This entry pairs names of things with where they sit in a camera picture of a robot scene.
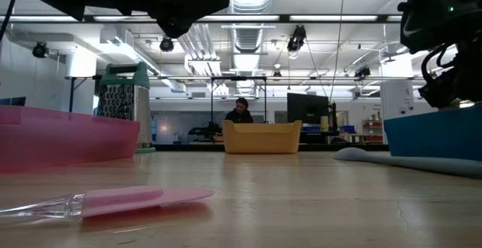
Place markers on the yellow cylinder container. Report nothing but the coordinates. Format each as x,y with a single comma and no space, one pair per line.
324,123

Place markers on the black table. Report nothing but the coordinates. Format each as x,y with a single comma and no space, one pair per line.
71,89

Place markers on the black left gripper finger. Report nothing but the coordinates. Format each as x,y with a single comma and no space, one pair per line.
180,10

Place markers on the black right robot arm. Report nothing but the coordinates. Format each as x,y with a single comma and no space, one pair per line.
437,18

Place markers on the orange plastic bin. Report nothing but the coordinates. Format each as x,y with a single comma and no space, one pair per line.
260,138

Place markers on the person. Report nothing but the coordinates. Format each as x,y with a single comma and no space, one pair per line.
239,116

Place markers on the green-topped metal box grater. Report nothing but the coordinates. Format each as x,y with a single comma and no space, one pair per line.
124,101

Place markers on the black aluminium table frame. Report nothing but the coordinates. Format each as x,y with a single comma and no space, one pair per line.
188,147

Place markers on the small pink silicone spatula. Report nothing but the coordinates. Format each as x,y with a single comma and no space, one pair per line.
132,199

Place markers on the black computer monitor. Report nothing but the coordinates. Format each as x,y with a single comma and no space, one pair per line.
307,108

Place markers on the white pillar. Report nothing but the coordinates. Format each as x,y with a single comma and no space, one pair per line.
395,105

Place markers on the shelf with red boxes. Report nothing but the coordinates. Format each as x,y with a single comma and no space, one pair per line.
373,131

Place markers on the small black robot arm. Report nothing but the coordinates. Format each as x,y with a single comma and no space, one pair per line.
205,131

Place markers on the grey-blue silicone spoon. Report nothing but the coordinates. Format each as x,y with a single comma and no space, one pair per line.
414,162

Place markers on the black ceiling camera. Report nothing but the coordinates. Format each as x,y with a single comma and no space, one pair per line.
39,50
166,45
297,38
361,71

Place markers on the teal plastic bin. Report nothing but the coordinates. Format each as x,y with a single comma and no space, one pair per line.
437,135

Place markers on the pink translucent plastic bin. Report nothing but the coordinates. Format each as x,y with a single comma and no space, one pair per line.
56,138

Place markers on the black crossbar with light strips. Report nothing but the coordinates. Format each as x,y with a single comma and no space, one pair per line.
284,18

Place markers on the blue storage crate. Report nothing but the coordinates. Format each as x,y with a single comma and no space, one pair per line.
348,129

